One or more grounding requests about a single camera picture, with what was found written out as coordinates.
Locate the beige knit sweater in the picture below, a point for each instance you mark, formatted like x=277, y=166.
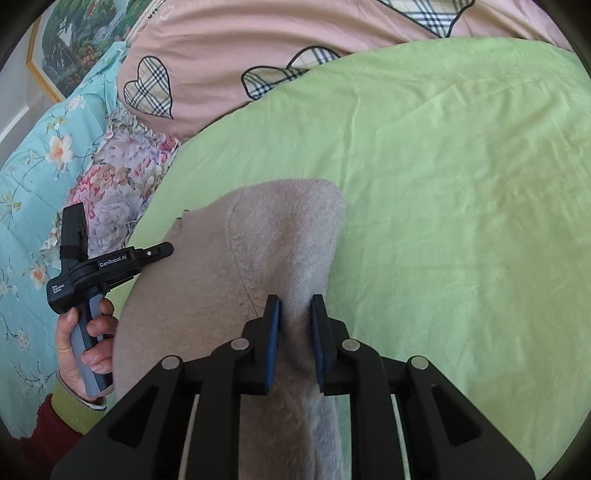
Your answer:
x=277, y=230

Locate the floral ruffled pillow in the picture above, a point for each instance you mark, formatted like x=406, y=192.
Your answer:
x=124, y=184

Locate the light green bed sheet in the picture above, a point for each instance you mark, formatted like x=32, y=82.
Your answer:
x=438, y=207

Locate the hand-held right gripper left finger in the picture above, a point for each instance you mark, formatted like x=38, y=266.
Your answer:
x=273, y=350

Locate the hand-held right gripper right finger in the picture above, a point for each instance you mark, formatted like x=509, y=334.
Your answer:
x=318, y=350

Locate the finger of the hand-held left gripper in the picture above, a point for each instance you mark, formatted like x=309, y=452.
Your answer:
x=154, y=254

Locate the person's left forearm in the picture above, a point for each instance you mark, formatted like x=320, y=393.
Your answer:
x=60, y=424

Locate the person's left hand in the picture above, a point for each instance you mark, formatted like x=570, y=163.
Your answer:
x=67, y=360

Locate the teal floral quilt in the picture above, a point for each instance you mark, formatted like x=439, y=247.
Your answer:
x=27, y=184

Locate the framed landscape picture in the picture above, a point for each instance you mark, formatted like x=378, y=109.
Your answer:
x=78, y=41

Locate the pink quilt with plaid hearts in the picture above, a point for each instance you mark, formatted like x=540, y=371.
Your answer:
x=221, y=46

